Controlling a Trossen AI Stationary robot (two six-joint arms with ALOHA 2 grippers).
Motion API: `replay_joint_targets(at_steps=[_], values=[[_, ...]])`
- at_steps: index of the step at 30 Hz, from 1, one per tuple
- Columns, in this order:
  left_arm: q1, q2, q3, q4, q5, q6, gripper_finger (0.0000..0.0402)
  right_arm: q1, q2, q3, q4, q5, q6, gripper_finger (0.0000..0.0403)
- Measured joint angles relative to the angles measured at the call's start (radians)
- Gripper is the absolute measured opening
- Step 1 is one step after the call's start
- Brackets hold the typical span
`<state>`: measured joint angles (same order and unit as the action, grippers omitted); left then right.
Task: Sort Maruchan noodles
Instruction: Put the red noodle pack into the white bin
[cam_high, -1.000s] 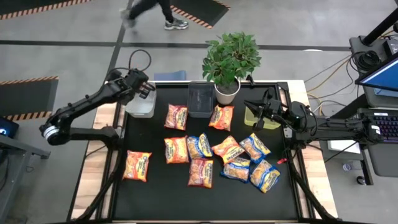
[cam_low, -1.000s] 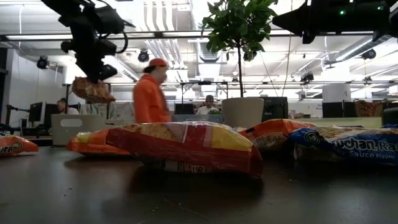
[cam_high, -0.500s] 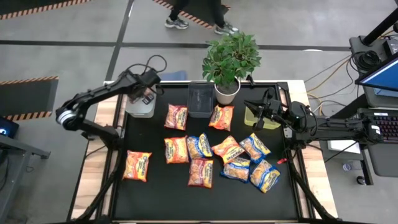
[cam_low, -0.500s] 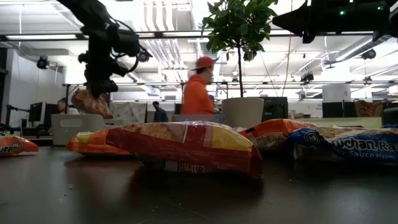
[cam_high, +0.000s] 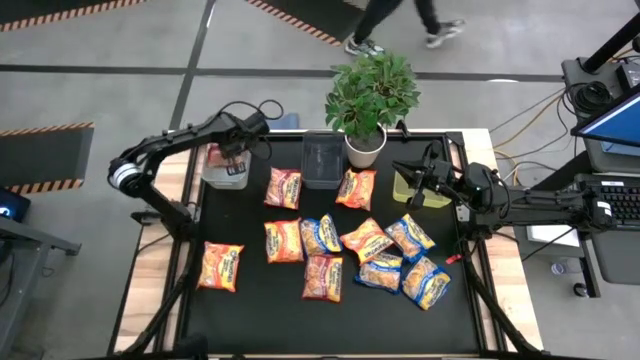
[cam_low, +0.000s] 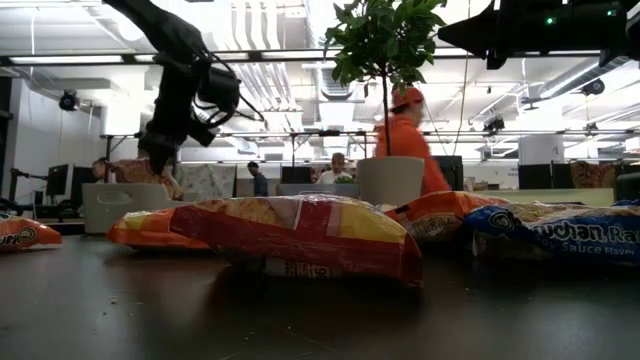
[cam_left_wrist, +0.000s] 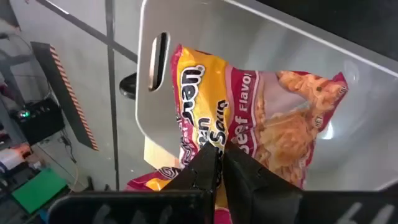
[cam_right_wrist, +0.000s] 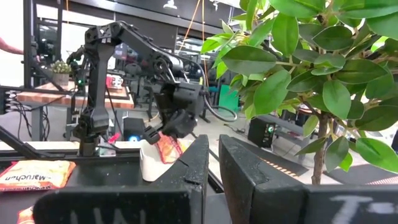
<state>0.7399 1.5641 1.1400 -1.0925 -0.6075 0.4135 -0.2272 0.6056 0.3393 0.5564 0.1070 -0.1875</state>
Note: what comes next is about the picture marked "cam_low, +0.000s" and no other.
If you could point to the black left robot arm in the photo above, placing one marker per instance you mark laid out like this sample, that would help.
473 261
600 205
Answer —
150 25

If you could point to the dark overhead crossbar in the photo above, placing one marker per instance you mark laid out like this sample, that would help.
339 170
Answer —
280 54

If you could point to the black chair back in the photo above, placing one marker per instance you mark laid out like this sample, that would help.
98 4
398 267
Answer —
629 186

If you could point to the white patterned panel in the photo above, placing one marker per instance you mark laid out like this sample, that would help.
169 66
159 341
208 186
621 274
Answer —
207 182

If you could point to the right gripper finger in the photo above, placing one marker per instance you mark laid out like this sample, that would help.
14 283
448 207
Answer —
475 32

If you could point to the red Maruchan noodle pack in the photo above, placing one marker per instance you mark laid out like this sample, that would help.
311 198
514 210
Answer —
300 235
122 175

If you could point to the light grey plastic bin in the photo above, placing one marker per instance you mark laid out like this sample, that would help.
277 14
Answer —
130 215

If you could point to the blue Maruchan noodle pack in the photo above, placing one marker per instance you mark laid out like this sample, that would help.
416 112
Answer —
550 240
627 202

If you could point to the green leafy plant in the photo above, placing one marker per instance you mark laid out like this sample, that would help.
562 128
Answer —
385 35

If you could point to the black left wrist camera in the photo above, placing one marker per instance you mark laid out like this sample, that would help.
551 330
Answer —
202 132

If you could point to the white cylindrical column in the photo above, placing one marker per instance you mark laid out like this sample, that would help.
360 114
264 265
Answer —
541 149

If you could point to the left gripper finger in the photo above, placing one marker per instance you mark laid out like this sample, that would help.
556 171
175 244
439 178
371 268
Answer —
160 160

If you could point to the black computer monitor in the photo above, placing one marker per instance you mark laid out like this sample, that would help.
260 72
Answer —
542 176
81 182
452 172
58 180
297 175

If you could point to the yellow-green plastic bin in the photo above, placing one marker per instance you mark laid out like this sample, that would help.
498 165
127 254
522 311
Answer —
550 196

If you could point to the black ceiling spotlight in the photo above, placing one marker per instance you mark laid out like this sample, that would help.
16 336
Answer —
494 124
69 101
593 87

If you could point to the person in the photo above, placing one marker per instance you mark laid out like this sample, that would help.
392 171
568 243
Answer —
100 167
336 175
259 182
407 140

